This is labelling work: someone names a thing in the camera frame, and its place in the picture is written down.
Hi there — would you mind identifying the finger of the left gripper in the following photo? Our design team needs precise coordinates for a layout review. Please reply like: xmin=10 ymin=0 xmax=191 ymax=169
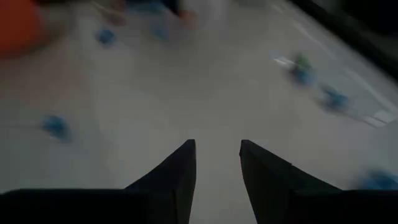
xmin=162 ymin=0 xmax=183 ymax=16

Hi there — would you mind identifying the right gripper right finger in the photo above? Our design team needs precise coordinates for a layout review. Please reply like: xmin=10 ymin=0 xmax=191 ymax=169
xmin=239 ymin=139 xmax=343 ymax=224

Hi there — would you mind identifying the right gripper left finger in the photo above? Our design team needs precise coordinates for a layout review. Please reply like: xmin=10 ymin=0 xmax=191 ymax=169
xmin=124 ymin=139 xmax=197 ymax=224

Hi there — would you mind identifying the large orange halloween bucket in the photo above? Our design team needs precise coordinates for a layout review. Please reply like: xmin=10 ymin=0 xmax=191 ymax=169
xmin=0 ymin=0 xmax=44 ymax=58

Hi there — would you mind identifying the white work surface sheet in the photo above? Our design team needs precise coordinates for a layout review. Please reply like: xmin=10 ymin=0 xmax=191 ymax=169
xmin=0 ymin=0 xmax=398 ymax=224

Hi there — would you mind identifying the blue ring pop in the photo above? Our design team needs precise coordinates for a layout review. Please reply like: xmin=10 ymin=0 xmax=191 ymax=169
xmin=287 ymin=67 xmax=317 ymax=86

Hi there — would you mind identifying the green ring pop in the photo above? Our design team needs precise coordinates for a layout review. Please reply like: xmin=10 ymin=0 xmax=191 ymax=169
xmin=294 ymin=54 xmax=313 ymax=68

